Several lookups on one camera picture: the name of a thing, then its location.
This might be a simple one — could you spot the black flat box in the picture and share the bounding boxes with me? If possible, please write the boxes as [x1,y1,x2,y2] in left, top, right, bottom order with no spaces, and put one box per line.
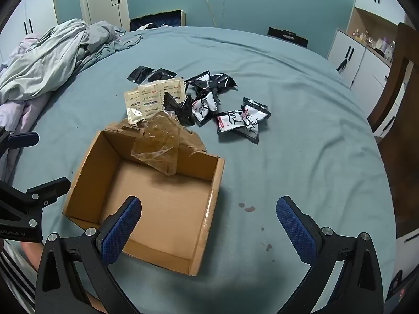
[267,27,309,48]

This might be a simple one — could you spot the pale hanging cable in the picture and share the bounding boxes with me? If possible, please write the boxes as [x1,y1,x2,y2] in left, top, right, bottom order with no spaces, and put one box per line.
[218,0,229,27]

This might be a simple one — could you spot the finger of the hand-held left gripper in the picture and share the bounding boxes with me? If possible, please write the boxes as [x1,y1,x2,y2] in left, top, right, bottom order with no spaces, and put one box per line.
[0,127,40,158]
[0,177,71,229]

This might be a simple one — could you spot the lilac quilt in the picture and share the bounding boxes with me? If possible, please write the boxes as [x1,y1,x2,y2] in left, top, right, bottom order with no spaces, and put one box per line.
[0,34,43,184]

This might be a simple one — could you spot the brown cardboard box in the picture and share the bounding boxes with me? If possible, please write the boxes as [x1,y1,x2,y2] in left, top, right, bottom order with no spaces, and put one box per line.
[62,121,226,277]

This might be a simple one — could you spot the beige sachet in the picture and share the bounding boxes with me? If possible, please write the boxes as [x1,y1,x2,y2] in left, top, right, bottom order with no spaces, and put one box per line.
[128,108,145,125]
[138,83,164,116]
[159,78,186,104]
[123,90,141,110]

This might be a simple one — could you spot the striped clothing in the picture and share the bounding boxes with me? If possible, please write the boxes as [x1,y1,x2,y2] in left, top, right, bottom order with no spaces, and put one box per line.
[0,239,37,314]

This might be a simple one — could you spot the crumpled grey-green duvet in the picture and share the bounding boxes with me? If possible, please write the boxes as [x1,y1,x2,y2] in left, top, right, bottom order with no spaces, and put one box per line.
[0,18,144,100]

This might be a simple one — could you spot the brown wooden chair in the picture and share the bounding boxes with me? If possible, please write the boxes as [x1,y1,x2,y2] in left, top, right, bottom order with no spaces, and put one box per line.
[367,22,419,246]

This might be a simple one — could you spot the pile of black snack packets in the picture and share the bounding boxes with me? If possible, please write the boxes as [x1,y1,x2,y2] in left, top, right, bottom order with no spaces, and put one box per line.
[127,65,272,145]

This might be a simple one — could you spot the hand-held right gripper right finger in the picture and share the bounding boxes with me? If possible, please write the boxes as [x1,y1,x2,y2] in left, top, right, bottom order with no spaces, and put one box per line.
[276,195,383,314]

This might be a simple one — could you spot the crumpled clear packing tape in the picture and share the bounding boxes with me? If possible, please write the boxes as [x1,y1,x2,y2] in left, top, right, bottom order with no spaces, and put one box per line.
[131,110,181,175]

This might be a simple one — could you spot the white wardrobe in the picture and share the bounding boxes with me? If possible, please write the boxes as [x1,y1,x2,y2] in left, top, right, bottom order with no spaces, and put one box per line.
[0,0,58,59]

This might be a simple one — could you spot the white cabinet with open shelf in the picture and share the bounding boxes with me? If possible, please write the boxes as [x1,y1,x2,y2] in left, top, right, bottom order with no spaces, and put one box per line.
[327,0,414,138]

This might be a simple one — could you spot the yellowish hanging cable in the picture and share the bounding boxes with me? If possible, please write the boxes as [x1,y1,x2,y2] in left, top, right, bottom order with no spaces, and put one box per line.
[201,0,217,27]

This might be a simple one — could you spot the person's left forearm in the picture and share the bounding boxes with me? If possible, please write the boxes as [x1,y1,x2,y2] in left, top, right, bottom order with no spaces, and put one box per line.
[18,242,45,272]

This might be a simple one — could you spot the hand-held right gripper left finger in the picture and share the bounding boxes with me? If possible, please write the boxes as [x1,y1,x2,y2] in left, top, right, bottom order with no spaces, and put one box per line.
[35,196,143,314]

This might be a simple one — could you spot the small bottles and jars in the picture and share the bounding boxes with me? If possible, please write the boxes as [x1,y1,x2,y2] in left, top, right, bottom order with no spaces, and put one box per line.
[352,29,396,63]

